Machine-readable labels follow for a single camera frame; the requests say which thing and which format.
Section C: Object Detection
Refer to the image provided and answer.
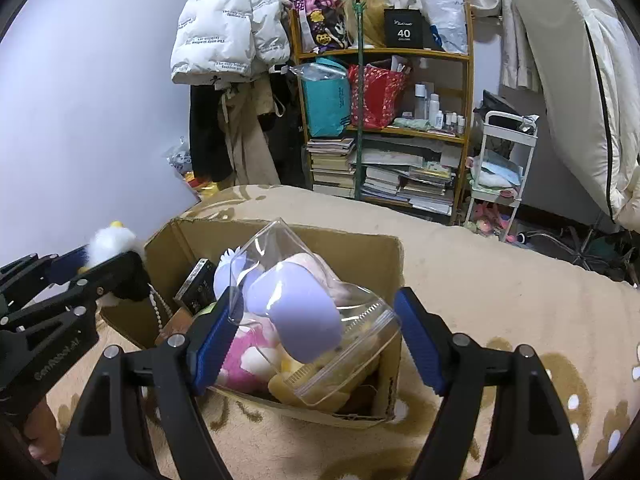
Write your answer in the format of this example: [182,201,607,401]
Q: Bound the teal bag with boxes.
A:
[291,58,350,138]

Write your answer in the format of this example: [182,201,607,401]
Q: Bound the right pile of books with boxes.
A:
[348,134,462,217]

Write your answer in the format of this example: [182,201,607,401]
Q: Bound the lavender round plush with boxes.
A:
[213,247,252,300]

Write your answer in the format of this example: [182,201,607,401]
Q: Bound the open cardboard box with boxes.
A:
[102,219,401,428]

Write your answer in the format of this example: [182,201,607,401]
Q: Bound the white rolling cart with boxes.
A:
[464,110,539,243]

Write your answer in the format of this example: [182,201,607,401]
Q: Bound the person's left hand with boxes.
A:
[23,399,62,465]

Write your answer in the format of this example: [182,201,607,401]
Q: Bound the beige trench coat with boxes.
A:
[218,75,280,185]

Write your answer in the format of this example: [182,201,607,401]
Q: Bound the black Face tissue pack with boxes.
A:
[174,258,216,315]

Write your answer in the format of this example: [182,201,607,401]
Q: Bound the white puffer jacket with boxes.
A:
[170,0,291,86]

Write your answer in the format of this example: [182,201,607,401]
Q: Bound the black box marked 40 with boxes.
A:
[384,8,424,49]

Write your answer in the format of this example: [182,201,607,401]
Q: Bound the cream upright mattress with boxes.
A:
[512,0,639,231]

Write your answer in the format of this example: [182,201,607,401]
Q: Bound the green pole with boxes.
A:
[352,0,366,200]

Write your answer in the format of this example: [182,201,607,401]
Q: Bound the pink bear plush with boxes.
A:
[216,313,282,394]

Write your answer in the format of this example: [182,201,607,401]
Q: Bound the white black penguin plush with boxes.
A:
[77,221,150,309]

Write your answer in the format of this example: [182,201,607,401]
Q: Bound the pink pig marshmallow plush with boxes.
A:
[286,252,356,307]

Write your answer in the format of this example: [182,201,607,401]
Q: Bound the wooden bookshelf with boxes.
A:
[288,4,474,223]

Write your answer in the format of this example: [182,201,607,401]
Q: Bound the red patterned bag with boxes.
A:
[363,64,408,129]

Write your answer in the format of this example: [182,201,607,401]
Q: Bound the left stack of books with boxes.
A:
[306,136,356,198]

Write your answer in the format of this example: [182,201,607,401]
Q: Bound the yellow bear plush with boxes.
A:
[268,352,380,413]

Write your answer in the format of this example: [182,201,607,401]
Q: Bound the plastic bag with toys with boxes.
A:
[165,136,218,200]

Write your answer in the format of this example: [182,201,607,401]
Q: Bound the clear bag with purple pad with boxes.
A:
[226,216,403,409]

